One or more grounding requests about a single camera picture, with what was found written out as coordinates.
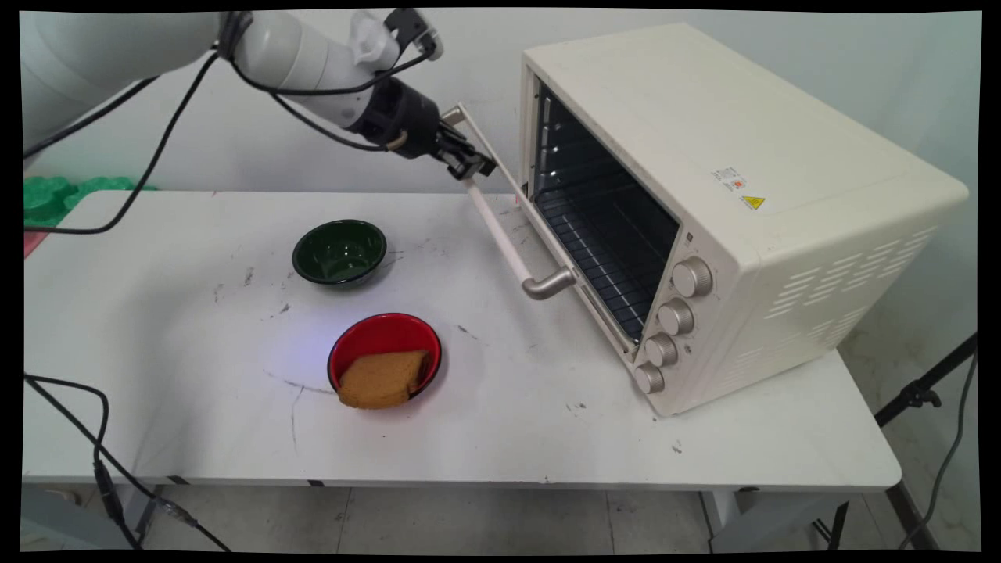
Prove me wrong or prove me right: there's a wire oven rack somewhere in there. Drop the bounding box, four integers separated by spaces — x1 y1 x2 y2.
535 186 675 343

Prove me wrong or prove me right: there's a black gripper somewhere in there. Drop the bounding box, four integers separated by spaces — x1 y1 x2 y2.
347 77 498 181

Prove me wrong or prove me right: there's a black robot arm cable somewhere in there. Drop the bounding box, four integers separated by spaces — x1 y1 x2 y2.
23 11 439 236

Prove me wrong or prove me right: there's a black table leg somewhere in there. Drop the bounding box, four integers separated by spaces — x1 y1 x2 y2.
886 482 941 552

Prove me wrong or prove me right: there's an oven door with bar handle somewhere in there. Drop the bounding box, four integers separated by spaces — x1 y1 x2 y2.
441 103 636 362

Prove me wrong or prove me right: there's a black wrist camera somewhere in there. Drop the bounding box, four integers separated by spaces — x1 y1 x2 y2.
383 8 445 63

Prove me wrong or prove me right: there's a dark green bowl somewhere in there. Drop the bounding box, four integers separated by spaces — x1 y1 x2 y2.
292 219 389 287

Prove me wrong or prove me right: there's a red bowl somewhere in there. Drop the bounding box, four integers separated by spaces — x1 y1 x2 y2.
327 313 443 404

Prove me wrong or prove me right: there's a grey hanging cable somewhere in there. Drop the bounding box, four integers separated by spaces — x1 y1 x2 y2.
899 356 979 550

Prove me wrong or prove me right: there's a cream toaster oven body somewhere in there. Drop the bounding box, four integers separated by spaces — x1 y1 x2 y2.
519 22 971 418

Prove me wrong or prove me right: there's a black tripod stand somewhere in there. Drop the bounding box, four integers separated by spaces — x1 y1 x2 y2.
813 334 979 552

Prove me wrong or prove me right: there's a brown bread slice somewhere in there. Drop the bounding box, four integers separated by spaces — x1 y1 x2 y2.
337 349 432 411

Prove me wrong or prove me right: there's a yellow warning label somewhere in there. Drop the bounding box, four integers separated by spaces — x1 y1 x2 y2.
712 165 767 211

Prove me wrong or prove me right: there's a black cable with connector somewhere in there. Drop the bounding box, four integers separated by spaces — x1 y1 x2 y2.
23 373 234 553

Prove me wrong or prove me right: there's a green silicone mold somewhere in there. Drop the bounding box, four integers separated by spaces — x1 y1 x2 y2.
23 174 159 230

